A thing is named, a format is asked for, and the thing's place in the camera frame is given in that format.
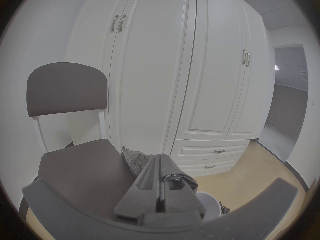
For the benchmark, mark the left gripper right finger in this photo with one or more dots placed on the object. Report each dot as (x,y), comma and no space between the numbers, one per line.
(180,199)

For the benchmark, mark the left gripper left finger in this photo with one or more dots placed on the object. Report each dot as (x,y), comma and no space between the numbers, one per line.
(140,194)

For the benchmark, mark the black plastic bag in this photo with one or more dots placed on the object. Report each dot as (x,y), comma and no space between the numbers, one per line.
(135,161)

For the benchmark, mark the black plastic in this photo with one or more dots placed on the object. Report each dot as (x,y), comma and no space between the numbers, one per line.
(224,209)

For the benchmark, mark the white trash bin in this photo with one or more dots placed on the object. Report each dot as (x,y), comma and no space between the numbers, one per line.
(210,206)

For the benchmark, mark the white chair dark grey seat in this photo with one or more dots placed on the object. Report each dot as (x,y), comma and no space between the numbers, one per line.
(82,171)

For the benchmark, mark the white wardrobe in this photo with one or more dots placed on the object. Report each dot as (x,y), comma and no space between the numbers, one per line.
(155,71)

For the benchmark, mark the grey curtain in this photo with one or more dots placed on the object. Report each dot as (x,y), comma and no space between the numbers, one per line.
(287,111)

